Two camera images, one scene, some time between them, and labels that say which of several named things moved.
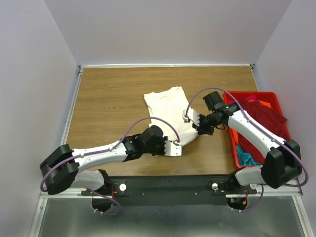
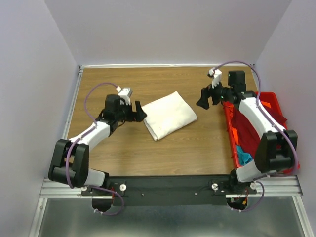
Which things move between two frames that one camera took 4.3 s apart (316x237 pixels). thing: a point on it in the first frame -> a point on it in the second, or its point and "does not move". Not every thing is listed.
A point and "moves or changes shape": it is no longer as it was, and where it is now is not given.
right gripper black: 200,129 -> 206,92
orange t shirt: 234,130 does not move
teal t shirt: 246,159 does not move
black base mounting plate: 169,190 does not move
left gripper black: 162,141 -> 138,116
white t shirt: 168,104 moves or changes shape
